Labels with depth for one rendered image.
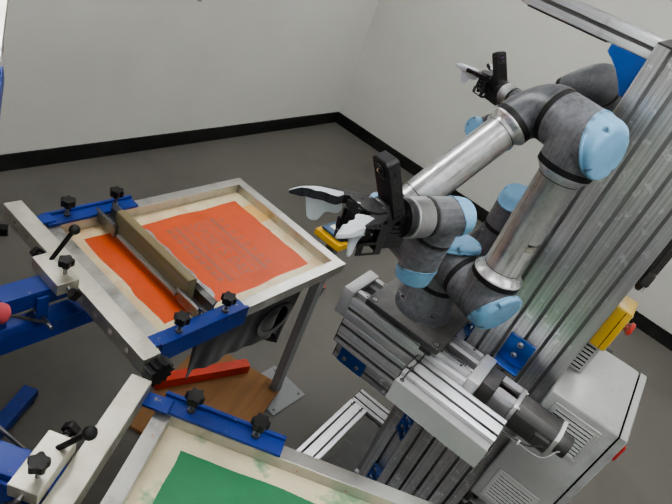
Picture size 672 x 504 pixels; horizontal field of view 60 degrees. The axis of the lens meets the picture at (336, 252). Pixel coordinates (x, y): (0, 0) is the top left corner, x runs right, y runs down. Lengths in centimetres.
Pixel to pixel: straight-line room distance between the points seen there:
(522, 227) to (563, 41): 365
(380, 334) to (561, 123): 71
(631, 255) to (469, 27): 385
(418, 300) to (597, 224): 45
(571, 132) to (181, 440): 106
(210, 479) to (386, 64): 460
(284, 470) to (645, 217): 99
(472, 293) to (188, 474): 74
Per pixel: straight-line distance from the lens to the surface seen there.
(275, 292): 181
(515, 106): 124
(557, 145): 119
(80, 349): 287
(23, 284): 162
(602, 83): 177
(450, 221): 105
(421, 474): 202
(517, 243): 127
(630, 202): 143
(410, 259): 110
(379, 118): 559
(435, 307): 147
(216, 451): 143
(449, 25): 521
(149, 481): 137
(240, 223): 212
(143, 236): 178
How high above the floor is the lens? 212
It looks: 33 degrees down
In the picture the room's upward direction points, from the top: 23 degrees clockwise
